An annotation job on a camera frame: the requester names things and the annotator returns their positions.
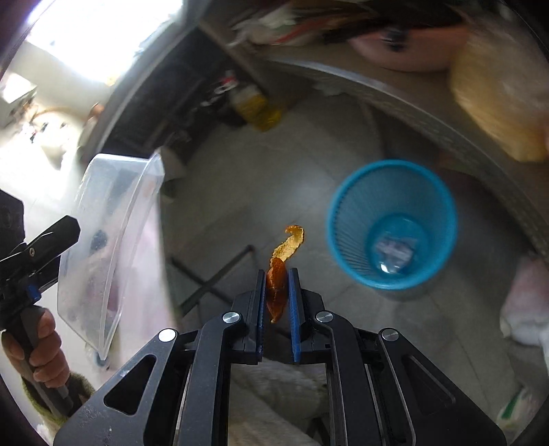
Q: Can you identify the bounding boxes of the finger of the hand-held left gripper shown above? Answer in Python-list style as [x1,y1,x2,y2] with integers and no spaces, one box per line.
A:
[23,269,58,304]
[0,215,81,281]

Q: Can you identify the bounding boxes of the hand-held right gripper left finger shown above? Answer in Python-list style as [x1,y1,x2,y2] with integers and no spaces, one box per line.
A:
[54,269,267,446]

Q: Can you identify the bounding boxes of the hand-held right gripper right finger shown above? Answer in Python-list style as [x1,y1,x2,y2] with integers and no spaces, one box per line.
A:
[288,268,509,446]

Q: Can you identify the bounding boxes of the orange peel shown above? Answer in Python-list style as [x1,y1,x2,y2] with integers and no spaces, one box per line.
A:
[266,225,306,324]

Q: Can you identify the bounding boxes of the clear plastic container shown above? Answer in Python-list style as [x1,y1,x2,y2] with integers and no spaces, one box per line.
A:
[57,152,166,361]

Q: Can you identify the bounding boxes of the blue plastic wastebasket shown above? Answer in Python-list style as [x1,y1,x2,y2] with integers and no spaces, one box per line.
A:
[326,160,457,292]

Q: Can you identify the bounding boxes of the person's left hand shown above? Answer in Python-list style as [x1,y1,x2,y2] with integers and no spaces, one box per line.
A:
[2,309,71,389]

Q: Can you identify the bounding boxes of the dark cloth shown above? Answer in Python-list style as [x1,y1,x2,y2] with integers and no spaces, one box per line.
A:
[0,189,30,258]

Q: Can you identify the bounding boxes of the white fluffy cloth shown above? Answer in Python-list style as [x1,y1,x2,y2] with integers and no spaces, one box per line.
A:
[227,360,329,446]

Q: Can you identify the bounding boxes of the crumpled wrapper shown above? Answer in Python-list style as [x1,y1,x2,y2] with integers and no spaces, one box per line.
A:
[372,232,419,273]

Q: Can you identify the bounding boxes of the yellow cooking oil bottle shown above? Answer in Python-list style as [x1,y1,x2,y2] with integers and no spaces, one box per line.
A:
[217,75,282,131]

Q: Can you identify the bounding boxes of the bright window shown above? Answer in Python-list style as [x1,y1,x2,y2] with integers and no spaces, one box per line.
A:
[23,0,185,84]

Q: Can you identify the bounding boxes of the pinkish white plastic bag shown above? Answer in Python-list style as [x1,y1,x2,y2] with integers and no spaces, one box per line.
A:
[500,257,549,348]

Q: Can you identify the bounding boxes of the metal storage shelf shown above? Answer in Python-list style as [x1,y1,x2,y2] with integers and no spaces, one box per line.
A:
[199,19,549,258]

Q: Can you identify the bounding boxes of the white green plastic bag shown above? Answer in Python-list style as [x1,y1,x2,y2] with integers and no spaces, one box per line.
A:
[497,386,542,430]

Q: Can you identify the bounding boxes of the pink plastic basin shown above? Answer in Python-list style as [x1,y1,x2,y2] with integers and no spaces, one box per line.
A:
[347,26,470,71]

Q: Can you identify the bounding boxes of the black stool frame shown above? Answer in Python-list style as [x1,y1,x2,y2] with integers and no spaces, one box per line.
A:
[169,244,258,318]

